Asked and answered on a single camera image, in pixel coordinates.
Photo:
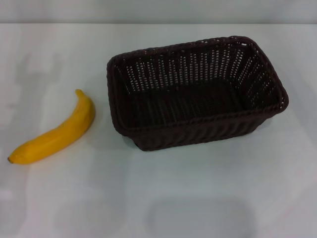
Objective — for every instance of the yellow banana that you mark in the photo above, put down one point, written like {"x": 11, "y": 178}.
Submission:
{"x": 62, "y": 134}

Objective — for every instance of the dark brown woven basket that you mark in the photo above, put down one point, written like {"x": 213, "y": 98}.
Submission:
{"x": 198, "y": 104}

